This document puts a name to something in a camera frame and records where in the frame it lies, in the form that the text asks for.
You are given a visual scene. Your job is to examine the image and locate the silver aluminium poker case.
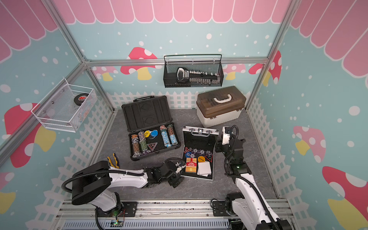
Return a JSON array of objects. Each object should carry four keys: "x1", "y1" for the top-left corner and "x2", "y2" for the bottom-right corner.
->
[{"x1": 182, "y1": 126, "x2": 219, "y2": 181}]

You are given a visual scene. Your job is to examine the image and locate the black plastic poker case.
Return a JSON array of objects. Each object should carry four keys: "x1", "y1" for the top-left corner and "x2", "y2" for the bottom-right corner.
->
[{"x1": 121, "y1": 96, "x2": 181, "y2": 161}]

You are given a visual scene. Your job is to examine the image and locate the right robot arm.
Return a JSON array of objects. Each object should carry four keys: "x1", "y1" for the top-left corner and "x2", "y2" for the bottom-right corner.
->
[{"x1": 215, "y1": 125, "x2": 292, "y2": 230}]

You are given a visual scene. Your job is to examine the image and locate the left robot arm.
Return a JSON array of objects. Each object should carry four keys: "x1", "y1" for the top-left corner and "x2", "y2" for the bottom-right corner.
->
[{"x1": 61, "y1": 158, "x2": 186, "y2": 216}]

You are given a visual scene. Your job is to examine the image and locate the socket wrench set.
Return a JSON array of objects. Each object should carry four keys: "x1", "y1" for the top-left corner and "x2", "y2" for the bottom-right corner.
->
[{"x1": 176, "y1": 68, "x2": 221, "y2": 85}]

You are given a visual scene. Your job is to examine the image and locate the orange card deck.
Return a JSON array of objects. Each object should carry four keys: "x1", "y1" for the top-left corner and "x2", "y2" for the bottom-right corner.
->
[{"x1": 186, "y1": 158, "x2": 197, "y2": 173}]

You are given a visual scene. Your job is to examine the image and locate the black triangle plaque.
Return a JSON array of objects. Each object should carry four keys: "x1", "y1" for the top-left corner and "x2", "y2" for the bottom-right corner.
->
[{"x1": 147, "y1": 142, "x2": 158, "y2": 152}]

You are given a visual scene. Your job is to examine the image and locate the white card deck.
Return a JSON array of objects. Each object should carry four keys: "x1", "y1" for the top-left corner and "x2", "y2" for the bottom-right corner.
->
[{"x1": 197, "y1": 162, "x2": 212, "y2": 177}]

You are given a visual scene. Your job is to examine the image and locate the brown lid storage box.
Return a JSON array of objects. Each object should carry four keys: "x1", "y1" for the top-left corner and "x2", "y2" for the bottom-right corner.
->
[{"x1": 196, "y1": 86, "x2": 247, "y2": 128}]

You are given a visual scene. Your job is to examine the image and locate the blue dealer button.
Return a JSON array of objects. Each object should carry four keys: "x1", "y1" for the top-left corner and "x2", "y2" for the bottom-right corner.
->
[{"x1": 150, "y1": 130, "x2": 158, "y2": 139}]

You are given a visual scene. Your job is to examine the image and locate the green circuit board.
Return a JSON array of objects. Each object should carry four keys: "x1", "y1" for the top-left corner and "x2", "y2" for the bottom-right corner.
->
[{"x1": 110, "y1": 220, "x2": 124, "y2": 228}]

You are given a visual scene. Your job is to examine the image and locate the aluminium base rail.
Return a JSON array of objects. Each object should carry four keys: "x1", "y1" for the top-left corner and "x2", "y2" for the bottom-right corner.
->
[{"x1": 51, "y1": 198, "x2": 297, "y2": 230}]

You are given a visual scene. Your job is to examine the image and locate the yellow handled pliers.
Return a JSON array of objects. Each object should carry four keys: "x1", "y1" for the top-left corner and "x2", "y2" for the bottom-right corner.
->
[{"x1": 107, "y1": 153, "x2": 120, "y2": 169}]

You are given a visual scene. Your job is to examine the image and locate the black wire wall basket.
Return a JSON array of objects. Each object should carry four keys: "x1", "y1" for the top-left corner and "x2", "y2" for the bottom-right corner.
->
[{"x1": 163, "y1": 54, "x2": 224, "y2": 88}]

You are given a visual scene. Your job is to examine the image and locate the white wire wall basket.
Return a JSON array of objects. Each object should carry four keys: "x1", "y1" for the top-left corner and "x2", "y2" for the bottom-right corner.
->
[{"x1": 31, "y1": 79, "x2": 97, "y2": 133}]

